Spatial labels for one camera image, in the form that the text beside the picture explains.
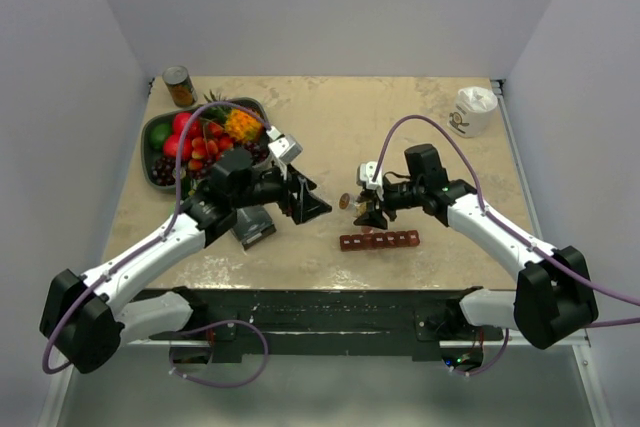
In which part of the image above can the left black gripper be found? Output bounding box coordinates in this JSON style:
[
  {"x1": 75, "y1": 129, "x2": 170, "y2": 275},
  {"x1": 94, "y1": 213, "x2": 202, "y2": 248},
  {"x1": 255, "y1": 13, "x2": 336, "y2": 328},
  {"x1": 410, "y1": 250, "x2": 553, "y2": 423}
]
[{"x1": 233, "y1": 158, "x2": 332, "y2": 224}]

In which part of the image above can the small pill bottle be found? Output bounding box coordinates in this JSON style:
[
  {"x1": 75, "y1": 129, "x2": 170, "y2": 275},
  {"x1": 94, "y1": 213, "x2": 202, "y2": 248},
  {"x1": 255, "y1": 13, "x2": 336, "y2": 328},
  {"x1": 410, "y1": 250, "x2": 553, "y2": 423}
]
[{"x1": 338, "y1": 193, "x2": 375, "y2": 217}]

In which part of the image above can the red weekly pill organizer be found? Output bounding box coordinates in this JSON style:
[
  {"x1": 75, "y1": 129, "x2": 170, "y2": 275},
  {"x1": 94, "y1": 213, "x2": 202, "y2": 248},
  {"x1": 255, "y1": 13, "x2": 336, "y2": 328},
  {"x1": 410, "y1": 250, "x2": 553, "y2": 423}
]
[{"x1": 339, "y1": 230, "x2": 421, "y2": 252}]

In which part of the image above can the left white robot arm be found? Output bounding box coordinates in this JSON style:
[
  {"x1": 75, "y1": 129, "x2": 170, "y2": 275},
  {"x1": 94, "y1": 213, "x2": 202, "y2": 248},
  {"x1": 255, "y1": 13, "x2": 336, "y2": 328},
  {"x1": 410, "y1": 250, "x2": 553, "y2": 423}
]
[{"x1": 40, "y1": 148, "x2": 332, "y2": 374}]

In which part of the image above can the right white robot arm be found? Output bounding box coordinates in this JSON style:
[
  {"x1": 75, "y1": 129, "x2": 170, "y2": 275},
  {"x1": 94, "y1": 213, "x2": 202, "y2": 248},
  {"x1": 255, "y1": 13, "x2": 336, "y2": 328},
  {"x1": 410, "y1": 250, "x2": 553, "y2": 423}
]
[{"x1": 355, "y1": 144, "x2": 599, "y2": 349}]

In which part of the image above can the razor package box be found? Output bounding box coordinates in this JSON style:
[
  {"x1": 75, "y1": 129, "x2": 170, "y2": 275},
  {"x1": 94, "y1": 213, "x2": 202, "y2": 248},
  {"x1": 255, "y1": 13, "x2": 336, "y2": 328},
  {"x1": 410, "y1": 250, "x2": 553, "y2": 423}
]
[{"x1": 232, "y1": 206, "x2": 276, "y2": 250}]

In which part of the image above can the orange spiky fruit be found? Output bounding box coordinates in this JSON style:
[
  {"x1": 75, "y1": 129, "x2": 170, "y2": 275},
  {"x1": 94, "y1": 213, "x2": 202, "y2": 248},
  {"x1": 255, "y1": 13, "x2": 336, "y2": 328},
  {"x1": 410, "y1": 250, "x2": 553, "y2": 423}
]
[{"x1": 224, "y1": 108, "x2": 263, "y2": 144}]

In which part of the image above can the strawberries pile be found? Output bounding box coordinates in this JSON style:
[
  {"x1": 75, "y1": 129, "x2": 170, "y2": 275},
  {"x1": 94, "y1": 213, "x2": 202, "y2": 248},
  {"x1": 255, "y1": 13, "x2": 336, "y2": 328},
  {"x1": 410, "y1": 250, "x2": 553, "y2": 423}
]
[{"x1": 187, "y1": 121, "x2": 234, "y2": 172}]

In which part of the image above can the green glass bottle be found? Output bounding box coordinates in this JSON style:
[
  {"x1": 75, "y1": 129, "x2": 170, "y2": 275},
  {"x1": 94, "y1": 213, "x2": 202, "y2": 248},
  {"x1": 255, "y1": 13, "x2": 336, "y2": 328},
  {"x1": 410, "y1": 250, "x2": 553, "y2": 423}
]
[{"x1": 172, "y1": 167, "x2": 198, "y2": 201}]

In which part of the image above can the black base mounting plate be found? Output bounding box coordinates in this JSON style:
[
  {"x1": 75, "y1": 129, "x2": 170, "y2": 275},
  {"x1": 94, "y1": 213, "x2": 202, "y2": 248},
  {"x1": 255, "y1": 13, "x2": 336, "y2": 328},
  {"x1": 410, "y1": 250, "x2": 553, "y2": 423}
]
[{"x1": 152, "y1": 287, "x2": 503, "y2": 362}]

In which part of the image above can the white paper cup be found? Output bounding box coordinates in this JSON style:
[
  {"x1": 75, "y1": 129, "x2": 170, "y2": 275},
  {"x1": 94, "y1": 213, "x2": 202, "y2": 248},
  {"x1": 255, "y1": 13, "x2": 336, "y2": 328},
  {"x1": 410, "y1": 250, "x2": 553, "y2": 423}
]
[{"x1": 447, "y1": 86, "x2": 498, "y2": 138}]

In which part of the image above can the dark grape bunch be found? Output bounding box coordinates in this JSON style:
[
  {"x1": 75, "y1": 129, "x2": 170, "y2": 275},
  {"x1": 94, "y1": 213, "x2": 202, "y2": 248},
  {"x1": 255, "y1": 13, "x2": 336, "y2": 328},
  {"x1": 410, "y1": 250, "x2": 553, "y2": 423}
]
[{"x1": 150, "y1": 142, "x2": 269, "y2": 186}]

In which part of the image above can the red apple lower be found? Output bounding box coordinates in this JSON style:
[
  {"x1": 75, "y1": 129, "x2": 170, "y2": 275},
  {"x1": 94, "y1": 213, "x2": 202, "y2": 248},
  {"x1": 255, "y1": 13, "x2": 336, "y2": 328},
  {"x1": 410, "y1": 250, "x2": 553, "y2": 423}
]
[{"x1": 163, "y1": 134, "x2": 192, "y2": 161}]

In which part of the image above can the red apple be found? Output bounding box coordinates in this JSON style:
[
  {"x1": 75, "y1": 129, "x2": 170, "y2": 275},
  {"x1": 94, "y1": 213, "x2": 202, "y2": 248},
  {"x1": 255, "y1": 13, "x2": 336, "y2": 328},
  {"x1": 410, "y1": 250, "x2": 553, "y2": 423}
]
[
  {"x1": 163, "y1": 134, "x2": 192, "y2": 161},
  {"x1": 172, "y1": 112, "x2": 202, "y2": 139}
]

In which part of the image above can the red apple upper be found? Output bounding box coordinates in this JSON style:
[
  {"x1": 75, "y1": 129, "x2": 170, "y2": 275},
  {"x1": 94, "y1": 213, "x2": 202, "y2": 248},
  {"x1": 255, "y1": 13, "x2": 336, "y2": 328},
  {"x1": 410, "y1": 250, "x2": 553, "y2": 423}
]
[{"x1": 172, "y1": 112, "x2": 202, "y2": 139}]

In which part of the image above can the green lime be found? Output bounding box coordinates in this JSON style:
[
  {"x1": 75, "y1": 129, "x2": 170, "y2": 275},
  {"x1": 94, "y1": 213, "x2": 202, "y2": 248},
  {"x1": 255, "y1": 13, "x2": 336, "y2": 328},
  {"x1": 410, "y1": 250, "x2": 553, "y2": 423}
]
[{"x1": 148, "y1": 123, "x2": 173, "y2": 150}]

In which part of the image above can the grey fruit tray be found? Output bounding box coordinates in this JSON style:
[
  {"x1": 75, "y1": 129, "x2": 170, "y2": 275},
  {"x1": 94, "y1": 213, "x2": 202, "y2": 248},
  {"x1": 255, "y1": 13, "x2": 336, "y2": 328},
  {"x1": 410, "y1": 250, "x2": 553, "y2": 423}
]
[{"x1": 141, "y1": 98, "x2": 269, "y2": 192}]

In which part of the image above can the tin can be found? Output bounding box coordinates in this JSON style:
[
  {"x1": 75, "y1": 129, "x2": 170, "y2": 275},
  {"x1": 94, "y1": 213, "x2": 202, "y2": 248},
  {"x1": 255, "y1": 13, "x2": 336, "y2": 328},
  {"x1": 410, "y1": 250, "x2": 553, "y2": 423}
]
[{"x1": 162, "y1": 66, "x2": 197, "y2": 108}]

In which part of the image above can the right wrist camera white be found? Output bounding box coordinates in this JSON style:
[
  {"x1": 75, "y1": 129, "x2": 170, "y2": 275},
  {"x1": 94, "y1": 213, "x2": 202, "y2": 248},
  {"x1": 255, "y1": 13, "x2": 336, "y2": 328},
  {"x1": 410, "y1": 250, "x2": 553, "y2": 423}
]
[{"x1": 356, "y1": 161, "x2": 383, "y2": 194}]

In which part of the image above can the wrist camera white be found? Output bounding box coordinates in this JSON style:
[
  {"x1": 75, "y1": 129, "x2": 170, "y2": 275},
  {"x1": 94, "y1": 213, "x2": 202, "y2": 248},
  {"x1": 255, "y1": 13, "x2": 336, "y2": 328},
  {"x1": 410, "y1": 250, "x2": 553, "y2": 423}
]
[
  {"x1": 356, "y1": 161, "x2": 383, "y2": 194},
  {"x1": 266, "y1": 126, "x2": 303, "y2": 167}
]

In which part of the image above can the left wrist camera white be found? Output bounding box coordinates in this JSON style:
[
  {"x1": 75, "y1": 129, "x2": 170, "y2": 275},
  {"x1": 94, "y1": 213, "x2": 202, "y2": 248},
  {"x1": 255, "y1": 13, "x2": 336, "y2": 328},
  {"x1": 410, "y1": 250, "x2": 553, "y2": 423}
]
[{"x1": 266, "y1": 126, "x2": 303, "y2": 167}]

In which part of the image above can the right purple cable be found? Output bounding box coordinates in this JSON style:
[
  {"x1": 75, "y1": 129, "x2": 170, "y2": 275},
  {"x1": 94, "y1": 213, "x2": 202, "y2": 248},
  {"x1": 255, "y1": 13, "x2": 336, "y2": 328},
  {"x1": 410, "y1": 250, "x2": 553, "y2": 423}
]
[{"x1": 374, "y1": 114, "x2": 640, "y2": 378}]

